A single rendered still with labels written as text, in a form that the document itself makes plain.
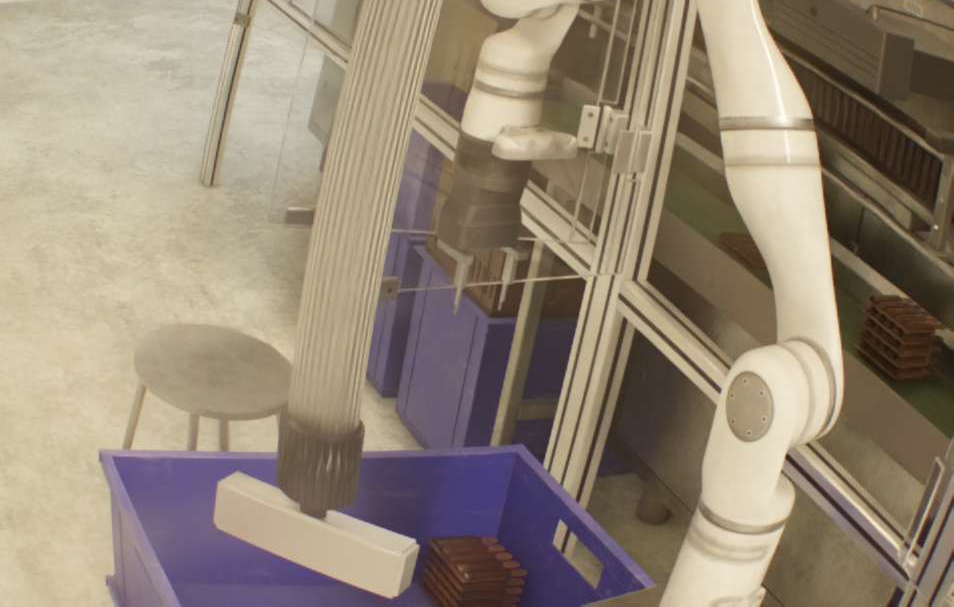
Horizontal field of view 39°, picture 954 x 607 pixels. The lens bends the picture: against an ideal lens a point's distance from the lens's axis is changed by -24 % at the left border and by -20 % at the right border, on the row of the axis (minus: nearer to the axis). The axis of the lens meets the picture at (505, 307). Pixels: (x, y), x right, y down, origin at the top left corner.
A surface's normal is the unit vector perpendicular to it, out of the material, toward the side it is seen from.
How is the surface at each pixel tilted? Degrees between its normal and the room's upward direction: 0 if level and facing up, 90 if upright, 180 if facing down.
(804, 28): 90
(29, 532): 0
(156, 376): 0
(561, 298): 90
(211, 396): 0
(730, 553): 90
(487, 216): 87
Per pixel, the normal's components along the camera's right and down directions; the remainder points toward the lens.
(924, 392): 0.17, -0.92
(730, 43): -0.67, 0.10
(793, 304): -0.73, 0.42
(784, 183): -0.01, 0.20
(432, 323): -0.88, 0.02
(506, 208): 0.56, 0.37
